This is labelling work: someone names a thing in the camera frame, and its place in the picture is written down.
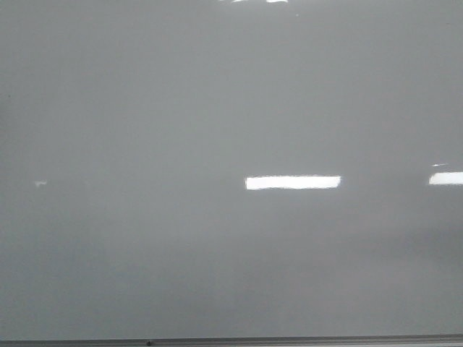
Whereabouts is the white glossy whiteboard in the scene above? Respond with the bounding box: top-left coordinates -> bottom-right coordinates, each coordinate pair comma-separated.
1,1 -> 462,340

